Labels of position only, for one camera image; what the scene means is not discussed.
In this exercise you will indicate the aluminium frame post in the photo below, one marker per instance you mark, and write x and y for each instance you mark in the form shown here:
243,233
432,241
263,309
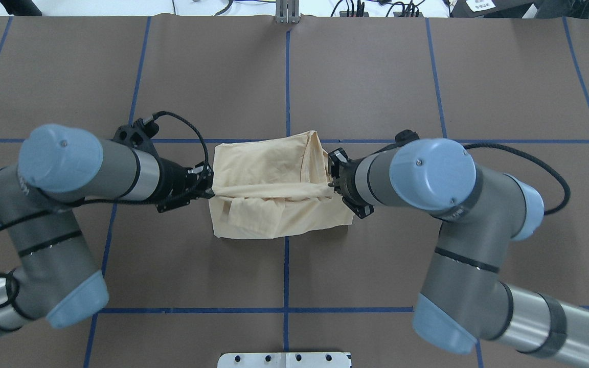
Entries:
287,11

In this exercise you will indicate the cream long-sleeve printed shirt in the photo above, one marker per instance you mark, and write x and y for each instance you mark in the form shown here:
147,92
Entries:
274,188

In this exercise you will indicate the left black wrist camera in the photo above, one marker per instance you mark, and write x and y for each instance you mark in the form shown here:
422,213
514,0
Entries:
138,135

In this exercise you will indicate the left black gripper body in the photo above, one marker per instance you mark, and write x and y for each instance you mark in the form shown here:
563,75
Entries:
174,181

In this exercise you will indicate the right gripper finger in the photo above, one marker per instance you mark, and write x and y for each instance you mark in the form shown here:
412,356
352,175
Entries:
334,184

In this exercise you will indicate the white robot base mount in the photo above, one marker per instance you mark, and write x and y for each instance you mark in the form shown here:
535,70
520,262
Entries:
286,359

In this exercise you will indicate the right silver-grey robot arm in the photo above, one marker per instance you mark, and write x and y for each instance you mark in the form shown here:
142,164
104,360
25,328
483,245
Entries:
462,300

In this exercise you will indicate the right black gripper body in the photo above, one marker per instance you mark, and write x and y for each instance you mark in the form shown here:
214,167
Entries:
347,180

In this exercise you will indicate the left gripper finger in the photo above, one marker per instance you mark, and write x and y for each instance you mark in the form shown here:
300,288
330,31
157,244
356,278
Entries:
206,193

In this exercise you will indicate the left silver-grey robot arm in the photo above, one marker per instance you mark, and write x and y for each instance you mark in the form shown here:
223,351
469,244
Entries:
60,168

